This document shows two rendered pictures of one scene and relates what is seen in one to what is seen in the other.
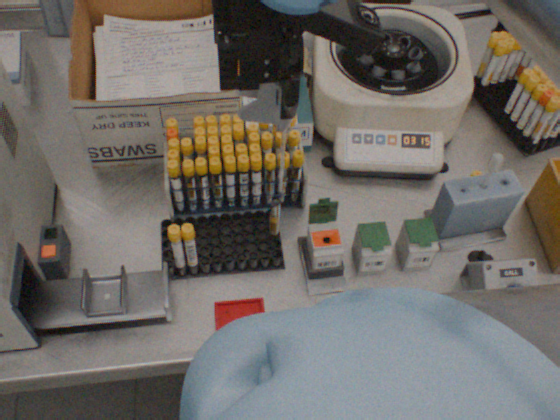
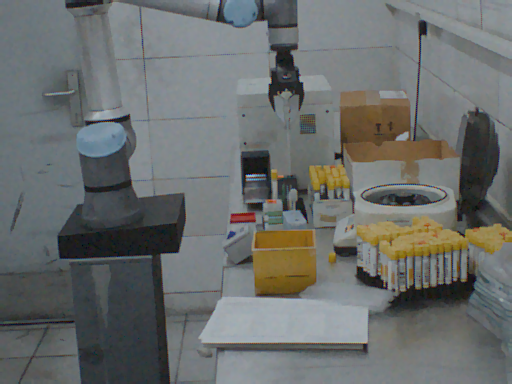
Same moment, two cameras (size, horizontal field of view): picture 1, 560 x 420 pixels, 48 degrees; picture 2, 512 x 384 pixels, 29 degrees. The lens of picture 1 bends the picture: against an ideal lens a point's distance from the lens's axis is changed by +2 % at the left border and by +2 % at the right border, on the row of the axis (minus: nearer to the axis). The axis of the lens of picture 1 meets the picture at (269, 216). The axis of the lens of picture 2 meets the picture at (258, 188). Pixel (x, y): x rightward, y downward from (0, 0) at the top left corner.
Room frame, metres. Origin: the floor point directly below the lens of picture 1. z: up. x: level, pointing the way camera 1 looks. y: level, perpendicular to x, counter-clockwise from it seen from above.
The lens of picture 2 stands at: (0.76, -2.41, 1.59)
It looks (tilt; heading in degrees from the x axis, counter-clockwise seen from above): 14 degrees down; 98
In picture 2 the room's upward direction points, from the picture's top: 3 degrees counter-clockwise
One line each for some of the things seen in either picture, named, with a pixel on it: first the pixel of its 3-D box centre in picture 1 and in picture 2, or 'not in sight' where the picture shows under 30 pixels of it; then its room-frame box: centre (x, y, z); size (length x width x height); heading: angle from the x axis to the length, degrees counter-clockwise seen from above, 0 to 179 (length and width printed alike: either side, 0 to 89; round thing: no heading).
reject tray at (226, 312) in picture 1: (240, 323); (242, 217); (0.35, 0.03, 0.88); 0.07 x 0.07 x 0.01; 8
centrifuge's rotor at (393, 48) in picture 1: (389, 63); (403, 207); (0.77, -0.18, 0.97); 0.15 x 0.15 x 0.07
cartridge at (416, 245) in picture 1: (416, 244); (275, 233); (0.47, -0.21, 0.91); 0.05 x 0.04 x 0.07; 8
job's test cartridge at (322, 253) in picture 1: (323, 249); (273, 213); (0.45, -0.08, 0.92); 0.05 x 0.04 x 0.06; 11
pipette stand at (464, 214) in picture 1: (473, 207); (295, 237); (0.52, -0.29, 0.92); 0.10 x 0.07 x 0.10; 105
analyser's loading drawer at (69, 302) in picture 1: (88, 296); (256, 184); (0.36, 0.23, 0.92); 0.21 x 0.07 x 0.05; 98
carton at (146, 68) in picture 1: (160, 65); (399, 175); (0.76, 0.18, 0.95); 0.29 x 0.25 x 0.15; 8
